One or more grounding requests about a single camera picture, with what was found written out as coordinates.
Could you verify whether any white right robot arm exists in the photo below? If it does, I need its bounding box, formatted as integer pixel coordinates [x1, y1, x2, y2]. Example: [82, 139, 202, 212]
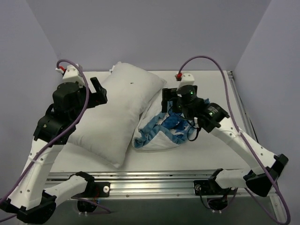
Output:
[162, 85, 288, 197]

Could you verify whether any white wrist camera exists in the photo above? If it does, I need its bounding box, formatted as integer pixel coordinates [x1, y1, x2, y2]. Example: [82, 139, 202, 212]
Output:
[55, 65, 85, 88]
[175, 72, 195, 88]

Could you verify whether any aluminium right side rail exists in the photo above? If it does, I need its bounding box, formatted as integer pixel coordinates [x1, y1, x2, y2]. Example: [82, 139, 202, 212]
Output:
[226, 70, 269, 176]

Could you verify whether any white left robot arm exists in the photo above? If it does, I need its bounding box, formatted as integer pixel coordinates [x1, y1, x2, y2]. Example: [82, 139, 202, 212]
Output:
[0, 77, 107, 224]

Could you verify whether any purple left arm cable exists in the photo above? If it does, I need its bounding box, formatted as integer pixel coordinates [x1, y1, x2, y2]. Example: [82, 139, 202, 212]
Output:
[0, 59, 90, 222]

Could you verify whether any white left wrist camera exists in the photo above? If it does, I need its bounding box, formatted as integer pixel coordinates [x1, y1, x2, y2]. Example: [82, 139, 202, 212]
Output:
[55, 65, 85, 88]

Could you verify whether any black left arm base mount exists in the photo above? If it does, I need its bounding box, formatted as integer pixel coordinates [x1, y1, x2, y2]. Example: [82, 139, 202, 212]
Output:
[86, 182, 111, 198]

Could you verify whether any aluminium front rail frame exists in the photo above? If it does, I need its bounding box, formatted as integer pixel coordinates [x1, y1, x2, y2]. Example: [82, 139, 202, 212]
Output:
[25, 170, 281, 200]

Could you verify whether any blue houndstooth pillow with pillowcase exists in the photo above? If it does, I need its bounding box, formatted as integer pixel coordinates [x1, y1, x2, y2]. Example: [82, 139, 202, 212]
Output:
[132, 91, 196, 151]

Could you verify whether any white pillow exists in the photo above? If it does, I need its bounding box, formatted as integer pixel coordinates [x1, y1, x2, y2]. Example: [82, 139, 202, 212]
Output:
[68, 62, 166, 168]

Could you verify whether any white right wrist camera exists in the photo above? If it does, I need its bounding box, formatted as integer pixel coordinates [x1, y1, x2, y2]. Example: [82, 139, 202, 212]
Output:
[175, 72, 195, 88]

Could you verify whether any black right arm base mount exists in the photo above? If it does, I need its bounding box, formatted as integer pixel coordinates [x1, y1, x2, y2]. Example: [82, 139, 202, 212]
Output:
[193, 180, 235, 196]

